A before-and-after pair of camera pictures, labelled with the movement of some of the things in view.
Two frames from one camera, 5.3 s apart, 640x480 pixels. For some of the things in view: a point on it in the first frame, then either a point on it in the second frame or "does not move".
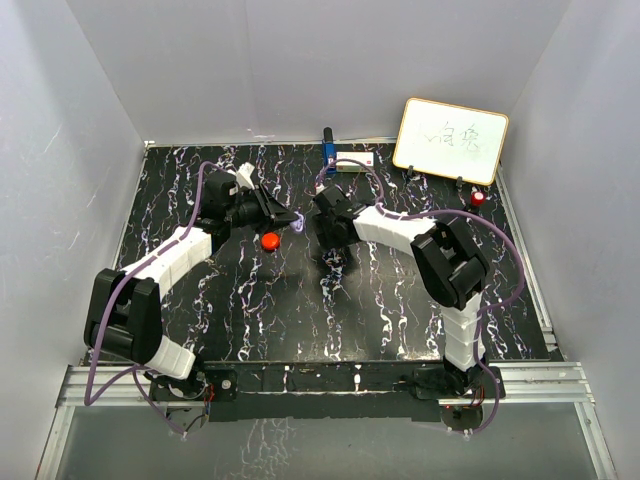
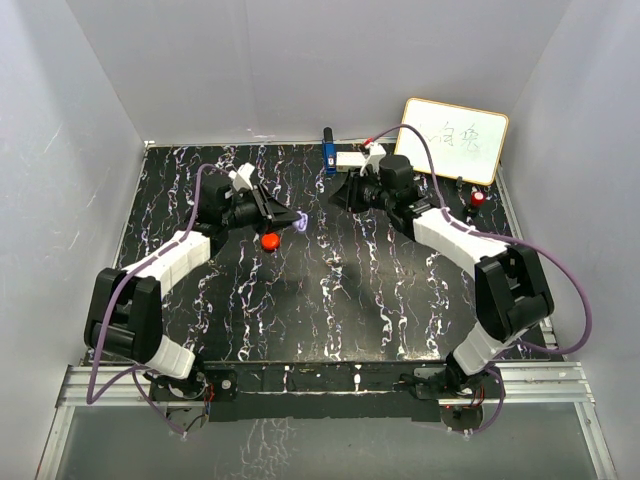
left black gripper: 268,208 does not move
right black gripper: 327,240 → 348,196
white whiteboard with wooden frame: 452,140 does not move
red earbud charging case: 270,241 does not move
